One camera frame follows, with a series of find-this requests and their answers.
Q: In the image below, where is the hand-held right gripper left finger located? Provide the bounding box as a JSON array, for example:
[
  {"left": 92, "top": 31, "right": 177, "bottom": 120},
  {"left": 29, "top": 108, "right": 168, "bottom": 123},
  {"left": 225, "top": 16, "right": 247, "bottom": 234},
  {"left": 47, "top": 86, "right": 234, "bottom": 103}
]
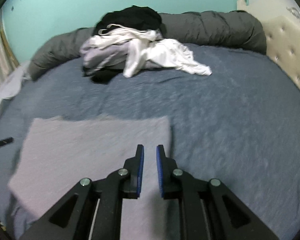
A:
[{"left": 19, "top": 144, "right": 145, "bottom": 240}]

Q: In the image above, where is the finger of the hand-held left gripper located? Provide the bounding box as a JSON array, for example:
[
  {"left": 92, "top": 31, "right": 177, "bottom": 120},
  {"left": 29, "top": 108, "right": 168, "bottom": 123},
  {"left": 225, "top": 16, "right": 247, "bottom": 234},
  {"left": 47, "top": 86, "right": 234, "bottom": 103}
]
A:
[{"left": 0, "top": 137, "right": 14, "bottom": 149}]

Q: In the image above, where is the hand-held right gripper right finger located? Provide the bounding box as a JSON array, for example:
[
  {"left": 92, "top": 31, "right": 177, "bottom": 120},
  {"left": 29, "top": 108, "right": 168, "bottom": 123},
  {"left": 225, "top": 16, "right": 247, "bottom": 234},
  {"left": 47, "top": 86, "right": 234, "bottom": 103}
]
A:
[{"left": 156, "top": 144, "right": 279, "bottom": 240}]

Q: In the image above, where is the grey knit sweater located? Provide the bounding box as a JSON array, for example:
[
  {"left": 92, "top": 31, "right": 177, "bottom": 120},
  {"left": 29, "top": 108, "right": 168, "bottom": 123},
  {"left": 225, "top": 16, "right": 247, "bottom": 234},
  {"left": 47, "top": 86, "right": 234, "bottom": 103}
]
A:
[{"left": 7, "top": 115, "right": 184, "bottom": 240}]

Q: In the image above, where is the light grey quilt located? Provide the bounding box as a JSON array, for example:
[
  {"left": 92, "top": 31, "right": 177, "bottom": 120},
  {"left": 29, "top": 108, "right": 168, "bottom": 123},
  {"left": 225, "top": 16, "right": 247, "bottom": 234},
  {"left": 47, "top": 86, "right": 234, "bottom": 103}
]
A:
[{"left": 0, "top": 60, "right": 30, "bottom": 120}]

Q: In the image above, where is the white shirt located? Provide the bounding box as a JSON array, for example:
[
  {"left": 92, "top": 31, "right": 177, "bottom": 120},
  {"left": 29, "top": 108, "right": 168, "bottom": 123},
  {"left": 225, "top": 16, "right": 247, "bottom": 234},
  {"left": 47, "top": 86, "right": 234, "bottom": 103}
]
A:
[{"left": 90, "top": 24, "right": 212, "bottom": 78}]

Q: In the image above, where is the light grey jacket black trim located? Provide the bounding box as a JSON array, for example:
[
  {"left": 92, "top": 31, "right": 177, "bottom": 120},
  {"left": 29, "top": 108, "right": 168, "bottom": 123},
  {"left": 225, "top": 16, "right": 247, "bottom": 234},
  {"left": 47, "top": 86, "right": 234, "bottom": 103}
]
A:
[{"left": 79, "top": 36, "right": 165, "bottom": 77}]

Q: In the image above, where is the black garment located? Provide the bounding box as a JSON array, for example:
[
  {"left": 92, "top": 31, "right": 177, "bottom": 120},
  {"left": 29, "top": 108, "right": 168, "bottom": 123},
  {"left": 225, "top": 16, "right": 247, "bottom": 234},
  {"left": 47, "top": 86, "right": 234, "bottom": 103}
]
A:
[{"left": 93, "top": 5, "right": 163, "bottom": 37}]

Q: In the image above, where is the dark grey rolled duvet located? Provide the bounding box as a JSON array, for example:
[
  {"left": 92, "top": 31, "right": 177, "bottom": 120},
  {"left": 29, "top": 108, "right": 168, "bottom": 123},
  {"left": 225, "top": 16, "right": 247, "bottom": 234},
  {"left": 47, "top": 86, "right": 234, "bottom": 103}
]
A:
[{"left": 30, "top": 10, "right": 267, "bottom": 80}]

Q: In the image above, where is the cream tufted headboard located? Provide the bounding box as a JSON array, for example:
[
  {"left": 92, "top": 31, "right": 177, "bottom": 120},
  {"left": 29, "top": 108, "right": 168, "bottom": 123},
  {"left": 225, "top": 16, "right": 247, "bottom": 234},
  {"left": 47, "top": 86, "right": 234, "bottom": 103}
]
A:
[{"left": 236, "top": 0, "right": 300, "bottom": 100}]

